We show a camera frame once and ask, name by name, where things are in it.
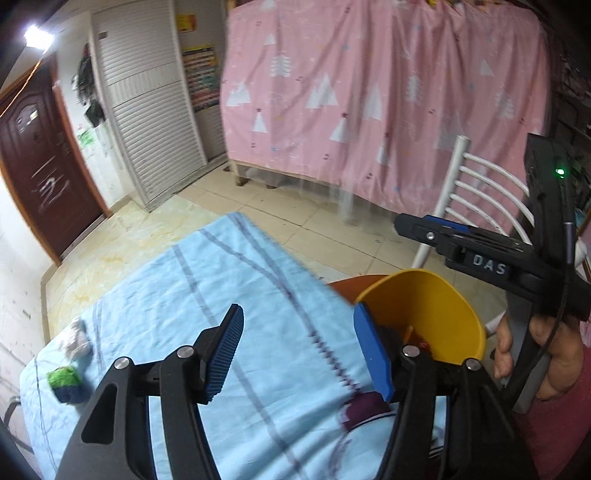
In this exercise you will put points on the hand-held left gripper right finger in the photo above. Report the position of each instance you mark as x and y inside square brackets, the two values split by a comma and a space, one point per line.
[374, 357]

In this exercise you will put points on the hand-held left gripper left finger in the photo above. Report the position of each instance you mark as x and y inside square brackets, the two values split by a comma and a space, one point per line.
[224, 353]

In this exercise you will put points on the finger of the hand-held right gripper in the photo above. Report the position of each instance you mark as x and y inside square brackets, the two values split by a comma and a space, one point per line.
[429, 233]

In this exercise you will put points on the yellow plastic basin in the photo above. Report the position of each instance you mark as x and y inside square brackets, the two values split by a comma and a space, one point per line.
[434, 304]

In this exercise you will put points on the person's right forearm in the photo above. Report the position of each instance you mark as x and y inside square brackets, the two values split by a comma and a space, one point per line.
[563, 438]

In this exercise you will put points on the person's right hand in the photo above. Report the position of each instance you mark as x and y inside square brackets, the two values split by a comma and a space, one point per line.
[561, 360]

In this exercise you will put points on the white metal chair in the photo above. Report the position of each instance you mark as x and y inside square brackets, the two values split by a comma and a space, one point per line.
[455, 184]

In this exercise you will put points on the light blue striped sheet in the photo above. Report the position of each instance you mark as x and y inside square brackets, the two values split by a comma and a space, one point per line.
[161, 295]

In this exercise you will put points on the cluttered dark shelf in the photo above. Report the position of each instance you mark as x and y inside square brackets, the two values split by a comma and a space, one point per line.
[577, 115]

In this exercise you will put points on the beige crumpled cloth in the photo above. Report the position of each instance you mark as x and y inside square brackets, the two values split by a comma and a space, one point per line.
[76, 340]

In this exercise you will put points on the pink tree print curtain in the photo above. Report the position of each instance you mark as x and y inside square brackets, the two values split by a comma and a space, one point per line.
[369, 69]

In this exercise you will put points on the white louvered wardrobe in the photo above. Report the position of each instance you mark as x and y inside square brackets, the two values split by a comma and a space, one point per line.
[147, 115]

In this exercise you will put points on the dark brown door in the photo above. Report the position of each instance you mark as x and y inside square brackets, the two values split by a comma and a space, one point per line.
[41, 161]

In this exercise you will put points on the black hanging bag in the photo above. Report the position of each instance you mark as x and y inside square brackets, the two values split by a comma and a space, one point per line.
[94, 114]

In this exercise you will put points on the ceiling lamp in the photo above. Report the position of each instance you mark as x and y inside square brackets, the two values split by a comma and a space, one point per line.
[39, 37]

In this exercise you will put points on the green wall sticker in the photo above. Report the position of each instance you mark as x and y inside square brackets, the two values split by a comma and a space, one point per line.
[85, 139]

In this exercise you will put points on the colourful wall chart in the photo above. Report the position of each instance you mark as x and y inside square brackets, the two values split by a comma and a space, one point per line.
[201, 78]

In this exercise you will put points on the yellow wall notice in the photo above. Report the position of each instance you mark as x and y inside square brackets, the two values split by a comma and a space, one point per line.
[187, 23]

